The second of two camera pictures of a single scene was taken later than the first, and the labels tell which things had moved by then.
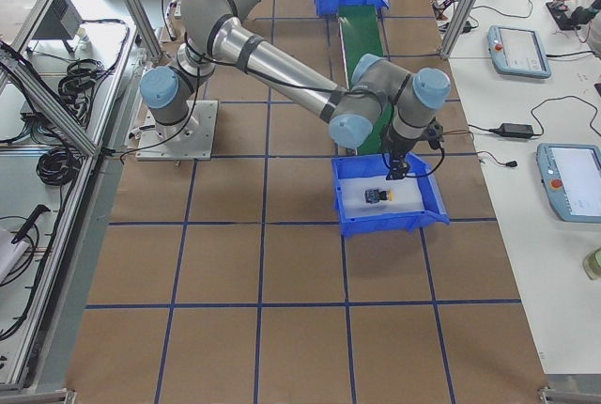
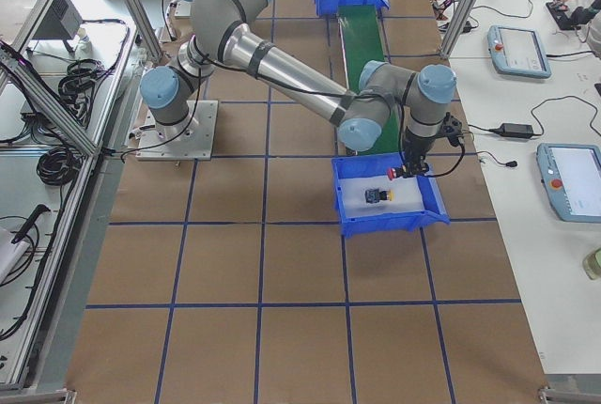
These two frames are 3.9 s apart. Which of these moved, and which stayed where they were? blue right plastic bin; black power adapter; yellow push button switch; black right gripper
Moved: black right gripper
Stayed: yellow push button switch; blue right plastic bin; black power adapter
